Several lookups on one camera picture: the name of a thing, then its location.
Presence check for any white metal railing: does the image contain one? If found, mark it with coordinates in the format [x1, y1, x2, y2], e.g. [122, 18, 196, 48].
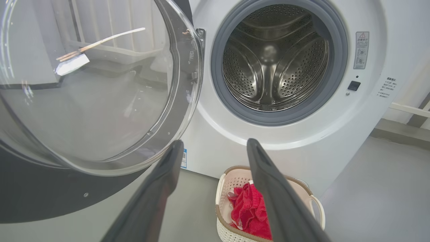
[389, 97, 430, 129]

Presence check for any grey warning sticker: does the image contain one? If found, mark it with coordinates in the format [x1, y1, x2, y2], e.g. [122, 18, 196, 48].
[353, 32, 370, 70]

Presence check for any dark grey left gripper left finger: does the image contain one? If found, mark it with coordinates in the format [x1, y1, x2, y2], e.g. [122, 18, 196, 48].
[101, 140, 185, 242]

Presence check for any red garment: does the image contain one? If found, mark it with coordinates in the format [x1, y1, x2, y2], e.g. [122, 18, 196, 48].
[228, 183, 273, 241]

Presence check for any cream perforated laundry basket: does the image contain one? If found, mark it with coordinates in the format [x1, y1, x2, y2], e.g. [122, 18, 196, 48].
[215, 165, 326, 242]

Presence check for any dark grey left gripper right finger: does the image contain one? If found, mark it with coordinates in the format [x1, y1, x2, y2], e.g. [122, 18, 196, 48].
[247, 138, 331, 242]

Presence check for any grey washing machine glass door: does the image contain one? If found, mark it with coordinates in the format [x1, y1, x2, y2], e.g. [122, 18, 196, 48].
[0, 0, 206, 224]

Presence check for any white front-load washing machine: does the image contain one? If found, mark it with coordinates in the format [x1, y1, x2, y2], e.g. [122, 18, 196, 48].
[180, 0, 430, 199]

